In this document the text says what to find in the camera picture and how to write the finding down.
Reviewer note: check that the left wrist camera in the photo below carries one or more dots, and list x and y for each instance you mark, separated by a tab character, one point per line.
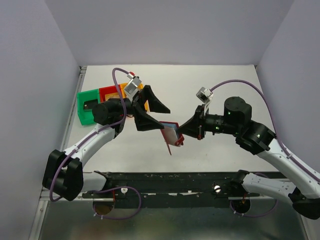
132	86

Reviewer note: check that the black card in green bin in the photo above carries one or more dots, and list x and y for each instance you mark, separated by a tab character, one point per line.
89	105

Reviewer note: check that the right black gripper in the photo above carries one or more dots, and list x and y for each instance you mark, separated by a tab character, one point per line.
195	126

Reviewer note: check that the red leather card holder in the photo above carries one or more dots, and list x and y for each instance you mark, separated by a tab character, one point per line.
171	136

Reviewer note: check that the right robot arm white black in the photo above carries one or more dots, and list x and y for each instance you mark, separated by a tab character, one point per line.
301	191

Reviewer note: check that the aluminium frame rail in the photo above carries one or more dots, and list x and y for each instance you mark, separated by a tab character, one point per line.
67	120

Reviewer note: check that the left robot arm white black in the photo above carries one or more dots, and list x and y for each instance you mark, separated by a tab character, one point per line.
64	174

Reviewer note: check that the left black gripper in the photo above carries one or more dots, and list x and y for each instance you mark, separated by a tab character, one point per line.
144	121

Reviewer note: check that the gold card in red bin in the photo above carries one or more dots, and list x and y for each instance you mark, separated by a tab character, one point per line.
114	95

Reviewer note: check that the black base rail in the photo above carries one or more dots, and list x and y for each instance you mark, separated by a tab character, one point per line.
159	190

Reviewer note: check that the red plastic bin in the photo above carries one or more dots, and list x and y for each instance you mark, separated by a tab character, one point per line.
108	92

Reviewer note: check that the green plastic bin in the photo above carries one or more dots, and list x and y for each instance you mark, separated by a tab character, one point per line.
86	117

